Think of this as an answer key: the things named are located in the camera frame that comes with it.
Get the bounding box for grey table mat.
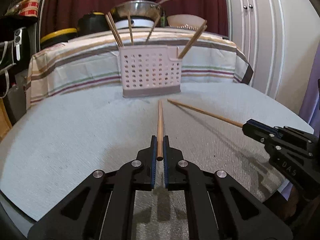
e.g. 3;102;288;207
1;86;284;220

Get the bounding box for white cabinet doors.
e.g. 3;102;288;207
226;0;319;113

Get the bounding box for wooden chopstick in holder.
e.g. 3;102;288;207
177;19;208;59
105;12;123;47

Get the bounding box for wooden board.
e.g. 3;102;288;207
0;99;12;140

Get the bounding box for pink perforated utensil holder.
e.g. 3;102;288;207
119;45;182;98

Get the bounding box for striped tablecloth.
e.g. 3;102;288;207
26;28;253;107

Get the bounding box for olive oil bottle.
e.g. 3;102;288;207
160;11;167;28

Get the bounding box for white induction cooker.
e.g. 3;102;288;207
115;18;154;29

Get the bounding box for yellow black flat container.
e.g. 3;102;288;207
40;28;78;50

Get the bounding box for steel frying pan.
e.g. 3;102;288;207
110;0;171;22

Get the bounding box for black air fryer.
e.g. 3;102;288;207
12;27;30;63

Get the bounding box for black pot yellow lid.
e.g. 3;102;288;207
77;12;110;37

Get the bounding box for red checked round tins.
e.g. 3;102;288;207
18;0;39;17

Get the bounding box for packaged snack bags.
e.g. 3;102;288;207
4;0;27;16

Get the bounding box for black bag white straps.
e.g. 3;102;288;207
0;41;16;99

